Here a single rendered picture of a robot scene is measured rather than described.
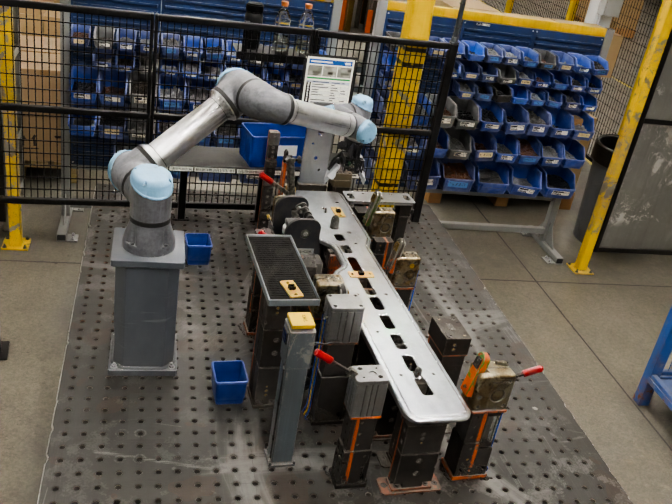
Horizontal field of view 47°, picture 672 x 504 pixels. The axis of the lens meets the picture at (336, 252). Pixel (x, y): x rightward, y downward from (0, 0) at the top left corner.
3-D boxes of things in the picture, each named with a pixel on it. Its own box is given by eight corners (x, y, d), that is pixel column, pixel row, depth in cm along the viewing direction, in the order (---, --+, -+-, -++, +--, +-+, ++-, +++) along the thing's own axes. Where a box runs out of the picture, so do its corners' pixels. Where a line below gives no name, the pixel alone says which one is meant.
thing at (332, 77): (346, 128, 337) (358, 57, 323) (295, 125, 330) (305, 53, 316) (345, 126, 339) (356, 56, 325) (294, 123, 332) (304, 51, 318)
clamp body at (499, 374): (493, 480, 221) (527, 378, 204) (446, 484, 216) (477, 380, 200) (478, 454, 230) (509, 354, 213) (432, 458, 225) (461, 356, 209)
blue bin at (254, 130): (319, 166, 324) (324, 137, 318) (249, 167, 311) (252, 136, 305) (305, 151, 337) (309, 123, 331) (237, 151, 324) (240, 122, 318)
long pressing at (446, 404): (484, 420, 198) (486, 415, 197) (402, 425, 191) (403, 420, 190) (340, 193, 313) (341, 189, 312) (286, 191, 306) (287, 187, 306)
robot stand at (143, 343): (107, 375, 235) (110, 260, 217) (111, 336, 253) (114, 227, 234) (176, 376, 240) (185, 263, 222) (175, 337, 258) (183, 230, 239)
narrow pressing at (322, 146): (325, 184, 316) (338, 103, 300) (298, 183, 312) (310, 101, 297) (325, 183, 316) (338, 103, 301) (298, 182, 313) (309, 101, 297)
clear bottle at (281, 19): (288, 53, 321) (294, 3, 312) (273, 51, 320) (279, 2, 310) (285, 49, 327) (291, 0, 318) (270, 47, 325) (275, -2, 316)
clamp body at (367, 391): (371, 490, 210) (396, 383, 193) (331, 493, 206) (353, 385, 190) (361, 465, 218) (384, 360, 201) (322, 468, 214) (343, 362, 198)
